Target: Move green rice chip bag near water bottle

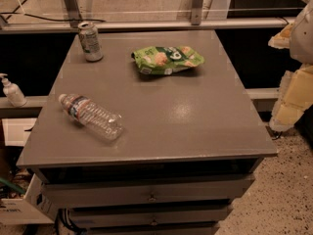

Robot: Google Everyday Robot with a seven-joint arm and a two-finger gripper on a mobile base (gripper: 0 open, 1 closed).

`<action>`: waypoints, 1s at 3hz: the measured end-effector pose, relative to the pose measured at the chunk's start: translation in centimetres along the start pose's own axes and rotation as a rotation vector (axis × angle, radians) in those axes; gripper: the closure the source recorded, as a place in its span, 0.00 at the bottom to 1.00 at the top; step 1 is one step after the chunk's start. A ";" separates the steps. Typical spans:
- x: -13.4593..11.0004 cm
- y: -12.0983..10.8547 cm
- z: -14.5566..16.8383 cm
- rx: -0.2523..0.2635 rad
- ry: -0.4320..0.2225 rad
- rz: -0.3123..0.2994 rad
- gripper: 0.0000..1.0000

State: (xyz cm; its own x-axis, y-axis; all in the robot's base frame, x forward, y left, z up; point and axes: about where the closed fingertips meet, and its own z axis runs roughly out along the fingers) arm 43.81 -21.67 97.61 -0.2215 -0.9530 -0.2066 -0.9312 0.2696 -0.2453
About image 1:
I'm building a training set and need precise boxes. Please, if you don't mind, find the green rice chip bag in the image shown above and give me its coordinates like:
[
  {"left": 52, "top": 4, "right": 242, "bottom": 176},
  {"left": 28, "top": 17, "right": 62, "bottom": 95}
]
[{"left": 131, "top": 46, "right": 204, "bottom": 75}]

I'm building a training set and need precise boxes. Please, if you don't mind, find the white pump dispenser bottle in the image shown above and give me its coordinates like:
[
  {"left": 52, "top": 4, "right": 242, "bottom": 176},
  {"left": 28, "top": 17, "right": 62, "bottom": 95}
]
[{"left": 0, "top": 73, "right": 26, "bottom": 107}]

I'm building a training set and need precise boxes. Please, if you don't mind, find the grey metal bracket left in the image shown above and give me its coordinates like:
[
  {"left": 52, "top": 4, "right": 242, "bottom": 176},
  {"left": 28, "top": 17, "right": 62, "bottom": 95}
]
[{"left": 64, "top": 0, "right": 81, "bottom": 28}]

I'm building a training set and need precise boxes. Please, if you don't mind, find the grey metal bracket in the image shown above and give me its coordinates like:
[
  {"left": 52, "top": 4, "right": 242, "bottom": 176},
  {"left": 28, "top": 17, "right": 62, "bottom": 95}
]
[
  {"left": 64, "top": 0, "right": 81, "bottom": 28},
  {"left": 191, "top": 0, "right": 203, "bottom": 25}
]

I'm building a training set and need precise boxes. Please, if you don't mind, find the grey metal bracket right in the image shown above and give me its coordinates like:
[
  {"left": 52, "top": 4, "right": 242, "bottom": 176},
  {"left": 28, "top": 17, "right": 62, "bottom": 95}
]
[{"left": 191, "top": 0, "right": 203, "bottom": 25}]

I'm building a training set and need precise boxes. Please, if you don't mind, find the clear plastic water bottle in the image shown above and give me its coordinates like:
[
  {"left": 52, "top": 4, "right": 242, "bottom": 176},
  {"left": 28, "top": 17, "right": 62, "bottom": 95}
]
[{"left": 58, "top": 94, "right": 123, "bottom": 141}]

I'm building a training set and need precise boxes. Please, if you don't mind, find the white cardboard box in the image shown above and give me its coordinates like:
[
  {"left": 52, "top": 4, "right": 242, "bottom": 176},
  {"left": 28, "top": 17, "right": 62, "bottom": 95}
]
[{"left": 0, "top": 175, "right": 58, "bottom": 225}]

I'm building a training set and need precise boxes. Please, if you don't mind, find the grey drawer cabinet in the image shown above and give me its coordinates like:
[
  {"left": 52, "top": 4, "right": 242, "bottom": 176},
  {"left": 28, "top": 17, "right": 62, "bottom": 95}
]
[{"left": 19, "top": 30, "right": 276, "bottom": 235}]

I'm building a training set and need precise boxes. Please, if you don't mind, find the black cable on ledge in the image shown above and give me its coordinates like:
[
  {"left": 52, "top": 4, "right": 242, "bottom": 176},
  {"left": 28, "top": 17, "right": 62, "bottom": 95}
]
[{"left": 0, "top": 12, "right": 107, "bottom": 24}]

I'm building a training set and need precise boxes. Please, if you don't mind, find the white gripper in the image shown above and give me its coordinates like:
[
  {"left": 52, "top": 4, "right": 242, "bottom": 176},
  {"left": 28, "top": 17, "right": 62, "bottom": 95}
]
[{"left": 268, "top": 0, "right": 313, "bottom": 132}]

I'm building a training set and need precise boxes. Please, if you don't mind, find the silver green soda can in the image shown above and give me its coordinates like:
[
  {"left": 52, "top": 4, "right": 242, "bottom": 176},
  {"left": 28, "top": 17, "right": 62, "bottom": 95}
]
[{"left": 78, "top": 22, "right": 104, "bottom": 62}]

